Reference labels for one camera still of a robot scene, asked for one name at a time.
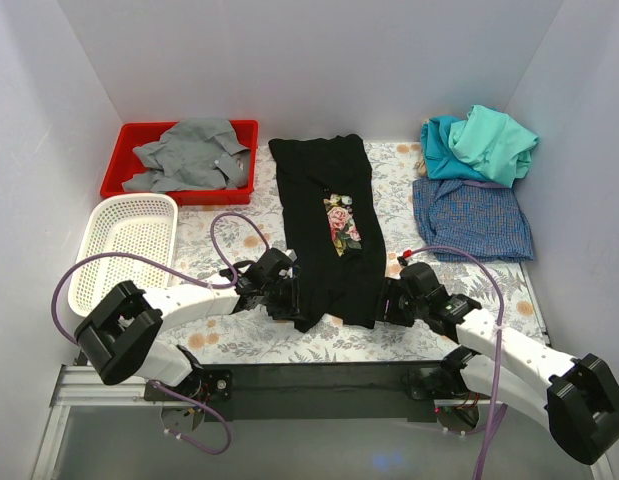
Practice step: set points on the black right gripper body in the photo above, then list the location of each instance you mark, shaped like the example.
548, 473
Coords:
387, 305

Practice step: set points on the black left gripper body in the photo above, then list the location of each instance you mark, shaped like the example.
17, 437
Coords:
293, 298

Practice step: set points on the black floral print t-shirt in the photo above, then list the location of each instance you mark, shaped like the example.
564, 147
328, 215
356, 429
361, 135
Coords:
325, 189

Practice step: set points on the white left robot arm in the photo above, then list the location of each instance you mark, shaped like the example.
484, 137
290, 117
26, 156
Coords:
119, 336

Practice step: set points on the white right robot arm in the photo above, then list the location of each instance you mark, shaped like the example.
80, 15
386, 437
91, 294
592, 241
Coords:
575, 399

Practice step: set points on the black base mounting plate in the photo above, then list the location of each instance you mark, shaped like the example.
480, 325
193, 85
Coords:
310, 391

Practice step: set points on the blue patterned folded shirt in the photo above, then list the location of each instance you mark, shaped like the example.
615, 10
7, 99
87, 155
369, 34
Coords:
486, 223

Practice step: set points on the white perforated plastic basket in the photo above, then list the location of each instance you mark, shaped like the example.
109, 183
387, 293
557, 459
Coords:
142, 224

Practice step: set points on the dark teal shirt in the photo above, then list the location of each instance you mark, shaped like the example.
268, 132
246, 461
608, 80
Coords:
440, 162

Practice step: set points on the grey shirt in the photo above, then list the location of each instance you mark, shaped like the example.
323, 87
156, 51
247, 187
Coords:
194, 154

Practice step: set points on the red plastic bin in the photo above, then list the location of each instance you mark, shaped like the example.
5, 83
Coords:
124, 164

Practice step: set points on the aluminium rail frame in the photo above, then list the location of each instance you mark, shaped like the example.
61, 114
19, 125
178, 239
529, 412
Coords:
129, 432

